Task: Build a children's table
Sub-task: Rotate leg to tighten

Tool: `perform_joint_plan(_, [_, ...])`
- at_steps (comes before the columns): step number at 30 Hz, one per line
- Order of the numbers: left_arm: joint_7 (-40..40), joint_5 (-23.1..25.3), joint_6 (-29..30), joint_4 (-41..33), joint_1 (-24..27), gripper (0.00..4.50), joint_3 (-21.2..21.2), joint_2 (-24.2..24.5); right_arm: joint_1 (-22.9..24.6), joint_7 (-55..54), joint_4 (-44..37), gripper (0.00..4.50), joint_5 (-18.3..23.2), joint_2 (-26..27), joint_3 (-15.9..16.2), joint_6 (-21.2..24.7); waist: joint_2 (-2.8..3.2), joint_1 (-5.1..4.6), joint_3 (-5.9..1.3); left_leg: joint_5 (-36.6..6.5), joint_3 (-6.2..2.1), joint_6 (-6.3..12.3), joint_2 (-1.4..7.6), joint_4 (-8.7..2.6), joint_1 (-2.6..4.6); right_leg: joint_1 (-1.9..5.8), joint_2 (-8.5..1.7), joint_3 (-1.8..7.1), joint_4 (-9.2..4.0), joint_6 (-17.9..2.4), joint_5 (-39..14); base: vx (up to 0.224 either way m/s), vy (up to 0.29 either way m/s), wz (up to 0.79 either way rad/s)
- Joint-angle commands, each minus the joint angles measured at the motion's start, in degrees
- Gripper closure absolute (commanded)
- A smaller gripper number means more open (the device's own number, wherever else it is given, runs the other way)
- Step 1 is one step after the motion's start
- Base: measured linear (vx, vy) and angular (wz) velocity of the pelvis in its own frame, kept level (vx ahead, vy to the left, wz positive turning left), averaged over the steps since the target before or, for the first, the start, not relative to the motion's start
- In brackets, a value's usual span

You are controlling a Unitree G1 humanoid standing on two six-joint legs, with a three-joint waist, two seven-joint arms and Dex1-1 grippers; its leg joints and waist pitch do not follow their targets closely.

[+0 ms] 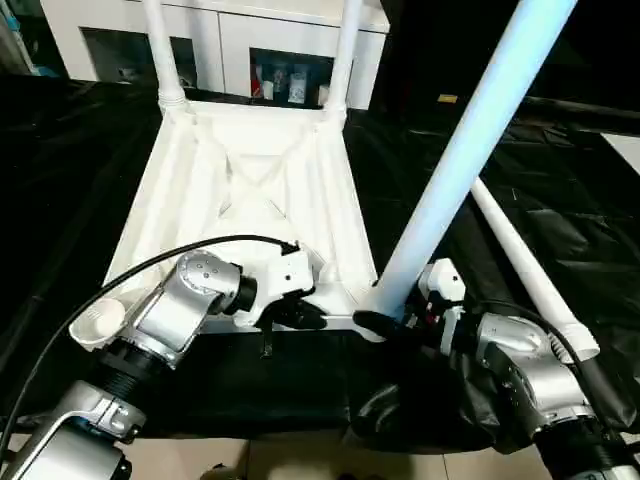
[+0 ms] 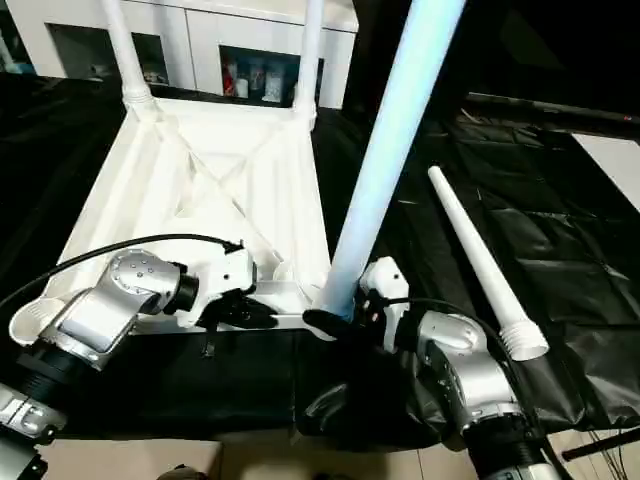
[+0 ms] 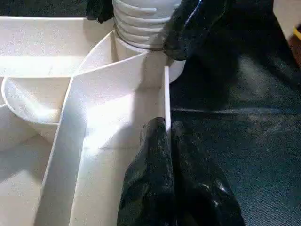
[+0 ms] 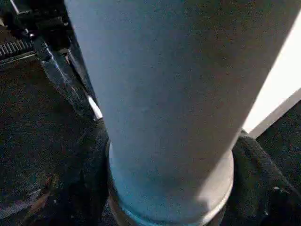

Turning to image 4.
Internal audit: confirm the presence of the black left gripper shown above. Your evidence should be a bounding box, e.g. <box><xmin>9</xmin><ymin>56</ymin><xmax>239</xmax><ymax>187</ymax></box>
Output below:
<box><xmin>0</xmin><ymin>0</ymin><xmax>101</xmax><ymax>116</ymax></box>

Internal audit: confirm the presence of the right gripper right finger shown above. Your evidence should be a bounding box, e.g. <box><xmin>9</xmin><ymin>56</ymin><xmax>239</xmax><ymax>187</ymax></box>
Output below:
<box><xmin>223</xmin><ymin>129</ymin><xmax>301</xmax><ymax>226</ymax></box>

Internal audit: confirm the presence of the black mat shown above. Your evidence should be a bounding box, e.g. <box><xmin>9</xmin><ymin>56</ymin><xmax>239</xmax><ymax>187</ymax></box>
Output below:
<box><xmin>0</xmin><ymin>58</ymin><xmax>301</xmax><ymax>226</ymax></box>

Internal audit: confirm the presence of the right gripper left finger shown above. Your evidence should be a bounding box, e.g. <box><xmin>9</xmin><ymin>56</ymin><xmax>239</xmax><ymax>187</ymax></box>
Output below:
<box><xmin>25</xmin><ymin>117</ymin><xmax>113</xmax><ymax>226</ymax></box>

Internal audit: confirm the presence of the white plastic table top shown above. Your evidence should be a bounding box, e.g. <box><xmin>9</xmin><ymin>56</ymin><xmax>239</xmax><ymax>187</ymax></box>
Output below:
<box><xmin>87</xmin><ymin>14</ymin><xmax>301</xmax><ymax>140</ymax></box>

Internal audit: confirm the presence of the white plastic table leg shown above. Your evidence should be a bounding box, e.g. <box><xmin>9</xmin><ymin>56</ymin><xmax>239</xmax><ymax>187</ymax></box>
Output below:
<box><xmin>63</xmin><ymin>0</ymin><xmax>301</xmax><ymax>226</ymax></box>

